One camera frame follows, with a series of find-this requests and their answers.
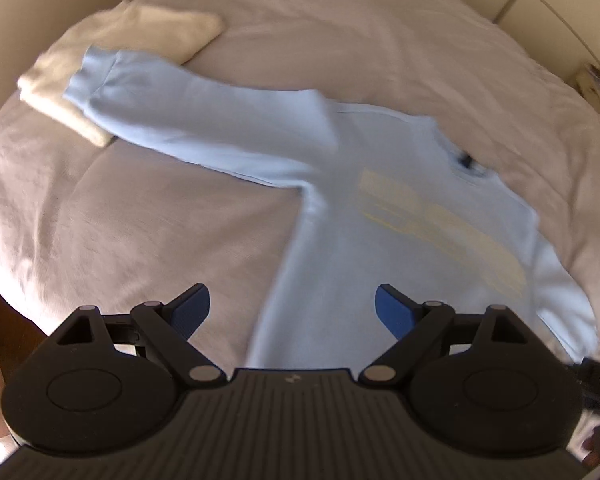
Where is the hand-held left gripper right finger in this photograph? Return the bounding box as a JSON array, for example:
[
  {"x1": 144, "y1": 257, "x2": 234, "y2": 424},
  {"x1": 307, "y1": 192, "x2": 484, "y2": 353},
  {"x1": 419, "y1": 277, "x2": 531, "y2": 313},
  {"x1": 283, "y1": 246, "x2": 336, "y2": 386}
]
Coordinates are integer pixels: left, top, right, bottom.
[{"x1": 358, "y1": 283, "x2": 531, "y2": 389}]

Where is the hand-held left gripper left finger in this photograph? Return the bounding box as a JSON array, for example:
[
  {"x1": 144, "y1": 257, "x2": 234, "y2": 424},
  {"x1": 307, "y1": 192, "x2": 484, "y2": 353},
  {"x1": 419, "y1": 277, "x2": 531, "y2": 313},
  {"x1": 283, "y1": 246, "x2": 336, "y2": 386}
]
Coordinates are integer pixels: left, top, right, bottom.
[{"x1": 55, "y1": 283, "x2": 227, "y2": 389}]

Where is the light blue sweatshirt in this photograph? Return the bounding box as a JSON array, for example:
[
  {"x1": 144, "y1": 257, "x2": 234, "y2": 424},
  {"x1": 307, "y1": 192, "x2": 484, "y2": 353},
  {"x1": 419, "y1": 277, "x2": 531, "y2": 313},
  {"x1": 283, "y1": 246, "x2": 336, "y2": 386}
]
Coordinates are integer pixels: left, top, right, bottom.
[{"x1": 62, "y1": 45, "x2": 600, "y2": 368}]

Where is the bed with grey sheet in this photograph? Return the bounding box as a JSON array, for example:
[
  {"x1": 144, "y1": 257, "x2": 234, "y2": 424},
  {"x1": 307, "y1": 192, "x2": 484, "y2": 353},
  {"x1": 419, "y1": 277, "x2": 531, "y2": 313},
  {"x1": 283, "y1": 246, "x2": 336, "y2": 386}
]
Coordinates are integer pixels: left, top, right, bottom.
[{"x1": 0, "y1": 0, "x2": 600, "y2": 376}]

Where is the cream folded cloth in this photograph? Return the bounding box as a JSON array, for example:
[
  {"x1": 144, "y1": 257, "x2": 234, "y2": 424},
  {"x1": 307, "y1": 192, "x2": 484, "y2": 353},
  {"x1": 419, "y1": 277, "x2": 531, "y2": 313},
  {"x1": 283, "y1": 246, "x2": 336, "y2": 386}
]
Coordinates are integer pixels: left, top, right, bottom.
[{"x1": 17, "y1": 0, "x2": 226, "y2": 148}]

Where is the cream wardrobe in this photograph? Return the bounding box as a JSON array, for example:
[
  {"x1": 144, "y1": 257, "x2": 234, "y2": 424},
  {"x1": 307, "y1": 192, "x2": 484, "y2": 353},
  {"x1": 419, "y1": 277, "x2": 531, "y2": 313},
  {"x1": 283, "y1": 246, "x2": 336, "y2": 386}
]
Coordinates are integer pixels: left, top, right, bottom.
[{"x1": 495, "y1": 0, "x2": 600, "y2": 81}]

